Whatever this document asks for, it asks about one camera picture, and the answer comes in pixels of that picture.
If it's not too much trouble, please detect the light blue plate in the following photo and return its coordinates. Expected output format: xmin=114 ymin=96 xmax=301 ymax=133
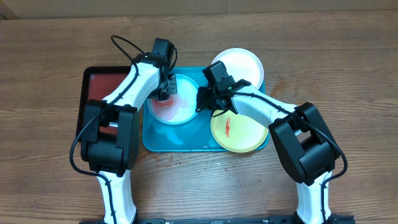
xmin=147 ymin=74 xmax=198 ymax=124

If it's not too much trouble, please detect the yellow plate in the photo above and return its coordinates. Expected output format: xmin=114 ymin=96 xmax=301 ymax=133
xmin=210 ymin=110 xmax=269 ymax=153

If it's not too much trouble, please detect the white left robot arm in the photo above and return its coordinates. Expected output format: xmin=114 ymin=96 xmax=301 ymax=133
xmin=70 ymin=38 xmax=177 ymax=223

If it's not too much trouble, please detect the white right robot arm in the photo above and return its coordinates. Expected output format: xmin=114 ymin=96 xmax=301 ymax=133
xmin=196 ymin=61 xmax=348 ymax=223

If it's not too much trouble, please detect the teal plastic tray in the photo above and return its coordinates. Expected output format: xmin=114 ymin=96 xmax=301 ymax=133
xmin=142 ymin=67 xmax=270 ymax=154

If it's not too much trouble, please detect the black tray with red liner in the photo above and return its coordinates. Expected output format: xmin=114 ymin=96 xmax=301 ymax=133
xmin=76 ymin=66 xmax=131 ymax=135

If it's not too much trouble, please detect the white plate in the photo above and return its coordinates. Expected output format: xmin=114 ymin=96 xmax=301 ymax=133
xmin=212 ymin=48 xmax=264 ymax=90

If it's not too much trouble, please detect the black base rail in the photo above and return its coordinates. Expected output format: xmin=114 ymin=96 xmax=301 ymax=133
xmin=79 ymin=214 xmax=356 ymax=224

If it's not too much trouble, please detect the cardboard backdrop wall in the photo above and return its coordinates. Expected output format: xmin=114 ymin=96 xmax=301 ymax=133
xmin=1 ymin=0 xmax=397 ymax=20

